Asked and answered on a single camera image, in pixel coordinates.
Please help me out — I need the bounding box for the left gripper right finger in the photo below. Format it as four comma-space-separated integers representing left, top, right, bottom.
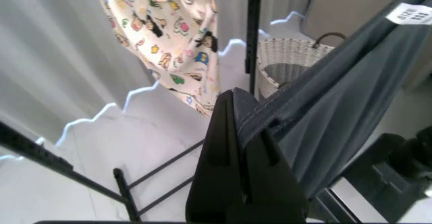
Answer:
243, 128, 309, 222

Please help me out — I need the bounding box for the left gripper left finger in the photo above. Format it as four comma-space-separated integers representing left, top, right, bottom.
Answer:
185, 89, 245, 222

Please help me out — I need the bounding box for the dark green garment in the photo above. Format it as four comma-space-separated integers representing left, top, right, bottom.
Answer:
232, 0, 432, 200

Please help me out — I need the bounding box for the cream printed garment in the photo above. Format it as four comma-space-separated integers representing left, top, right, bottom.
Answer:
91, 0, 222, 117

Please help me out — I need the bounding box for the white laundry basket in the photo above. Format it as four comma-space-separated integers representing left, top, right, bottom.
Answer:
256, 31, 348, 101

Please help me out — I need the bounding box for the black clothes rack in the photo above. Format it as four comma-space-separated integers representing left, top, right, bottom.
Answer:
0, 0, 263, 223

